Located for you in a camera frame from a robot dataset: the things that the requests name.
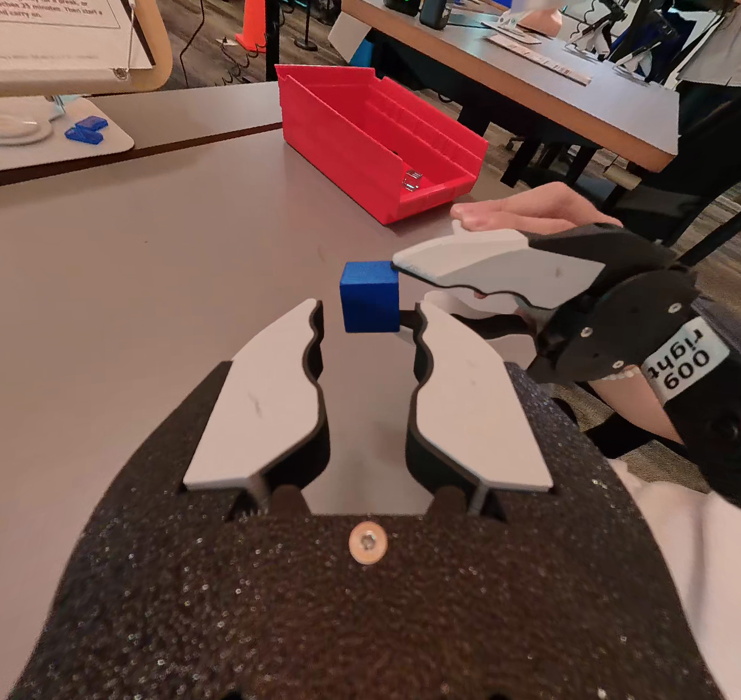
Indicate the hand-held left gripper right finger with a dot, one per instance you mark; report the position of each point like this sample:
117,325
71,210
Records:
480,416

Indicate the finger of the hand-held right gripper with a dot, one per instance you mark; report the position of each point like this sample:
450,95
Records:
492,263
498,324

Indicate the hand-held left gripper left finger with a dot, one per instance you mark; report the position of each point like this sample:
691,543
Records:
254,410

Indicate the blue cube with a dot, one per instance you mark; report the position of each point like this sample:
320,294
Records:
367,300

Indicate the red bin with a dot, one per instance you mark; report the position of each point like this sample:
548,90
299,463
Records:
347,133

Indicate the person's right forearm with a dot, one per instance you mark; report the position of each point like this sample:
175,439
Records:
637,407

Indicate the person's right hand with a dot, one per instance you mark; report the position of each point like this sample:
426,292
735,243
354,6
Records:
538,211

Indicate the metal clips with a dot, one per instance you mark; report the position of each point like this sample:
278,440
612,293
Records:
412,181

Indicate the white stand base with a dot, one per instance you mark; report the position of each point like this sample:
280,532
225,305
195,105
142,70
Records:
87,156

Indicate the small blue block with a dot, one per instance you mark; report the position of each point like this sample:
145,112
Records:
84,135
94,123

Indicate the orange traffic cone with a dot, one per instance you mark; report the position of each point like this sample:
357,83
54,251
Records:
253,11

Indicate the clear round dish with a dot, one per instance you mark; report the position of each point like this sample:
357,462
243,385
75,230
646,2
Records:
23,130

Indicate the wooden instruction board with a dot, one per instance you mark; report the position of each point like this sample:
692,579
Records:
58,28

